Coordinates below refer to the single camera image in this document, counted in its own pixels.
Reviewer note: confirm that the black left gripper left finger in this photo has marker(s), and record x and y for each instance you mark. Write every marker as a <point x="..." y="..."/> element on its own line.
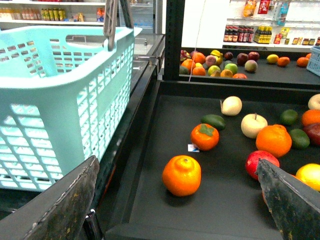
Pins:
<point x="58" y="213"/>

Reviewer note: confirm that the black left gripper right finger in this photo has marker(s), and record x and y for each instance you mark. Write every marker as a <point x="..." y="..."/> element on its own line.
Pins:
<point x="294" y="206"/>

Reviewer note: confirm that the light blue shopping basket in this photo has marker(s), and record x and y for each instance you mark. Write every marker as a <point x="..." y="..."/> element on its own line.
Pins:
<point x="62" y="96"/>

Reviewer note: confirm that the grey basket handle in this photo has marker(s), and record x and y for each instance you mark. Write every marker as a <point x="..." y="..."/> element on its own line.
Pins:
<point x="110" y="19"/>

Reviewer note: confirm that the back shelf orange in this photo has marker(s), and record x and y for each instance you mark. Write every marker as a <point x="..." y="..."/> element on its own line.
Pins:
<point x="283" y="61"/>

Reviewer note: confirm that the back shelf yellow lemon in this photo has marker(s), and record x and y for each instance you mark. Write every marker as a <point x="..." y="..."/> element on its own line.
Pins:
<point x="272" y="59"/>

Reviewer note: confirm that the back shelf green apple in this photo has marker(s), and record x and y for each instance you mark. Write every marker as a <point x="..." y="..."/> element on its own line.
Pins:
<point x="232" y="67"/>

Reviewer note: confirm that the red pomegranate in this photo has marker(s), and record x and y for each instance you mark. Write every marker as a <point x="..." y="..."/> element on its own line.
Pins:
<point x="253" y="160"/>

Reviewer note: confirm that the green lime lower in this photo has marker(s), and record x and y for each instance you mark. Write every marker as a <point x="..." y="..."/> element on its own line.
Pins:
<point x="299" y="138"/>

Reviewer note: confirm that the green lime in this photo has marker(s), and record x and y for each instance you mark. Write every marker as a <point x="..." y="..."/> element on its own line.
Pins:
<point x="299" y="138"/>
<point x="288" y="117"/>

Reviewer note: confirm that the large orange centre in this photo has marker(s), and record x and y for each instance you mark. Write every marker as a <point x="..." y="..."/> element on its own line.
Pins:
<point x="274" y="139"/>

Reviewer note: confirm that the red apple centre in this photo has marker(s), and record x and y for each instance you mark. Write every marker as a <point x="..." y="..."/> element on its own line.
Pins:
<point x="313" y="132"/>

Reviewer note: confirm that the green lime upper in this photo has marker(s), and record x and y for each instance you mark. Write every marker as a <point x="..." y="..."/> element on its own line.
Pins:
<point x="288" y="117"/>

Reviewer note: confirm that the plain orange centre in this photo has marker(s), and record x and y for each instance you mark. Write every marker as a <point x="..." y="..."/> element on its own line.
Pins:
<point x="311" y="116"/>

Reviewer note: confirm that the cream apple with stem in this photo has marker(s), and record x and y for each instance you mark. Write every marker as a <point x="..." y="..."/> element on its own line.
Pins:
<point x="252" y="124"/>

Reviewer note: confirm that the cream pear back right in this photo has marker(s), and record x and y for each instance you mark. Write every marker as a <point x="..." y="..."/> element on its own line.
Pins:
<point x="314" y="102"/>

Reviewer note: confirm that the cream pear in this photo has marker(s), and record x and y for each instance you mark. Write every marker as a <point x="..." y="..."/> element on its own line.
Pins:
<point x="314" y="102"/>
<point x="231" y="106"/>

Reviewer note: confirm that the orange persimmon green calyx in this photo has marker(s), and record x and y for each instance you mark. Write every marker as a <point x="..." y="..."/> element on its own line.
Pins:
<point x="205" y="137"/>

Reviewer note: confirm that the dark green avocado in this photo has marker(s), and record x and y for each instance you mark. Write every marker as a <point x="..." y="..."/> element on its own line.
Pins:
<point x="214" y="120"/>

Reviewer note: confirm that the knobbed orange front left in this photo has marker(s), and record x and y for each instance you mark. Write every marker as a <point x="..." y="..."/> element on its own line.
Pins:
<point x="182" y="175"/>

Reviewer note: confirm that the cream pear back left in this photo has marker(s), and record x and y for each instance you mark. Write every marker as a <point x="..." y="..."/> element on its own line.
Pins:
<point x="231" y="106"/>

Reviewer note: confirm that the small white price tag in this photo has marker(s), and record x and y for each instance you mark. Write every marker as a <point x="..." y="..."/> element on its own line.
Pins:
<point x="192" y="148"/>

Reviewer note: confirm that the small blue basket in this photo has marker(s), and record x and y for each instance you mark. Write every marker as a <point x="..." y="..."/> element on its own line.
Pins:
<point x="313" y="65"/>

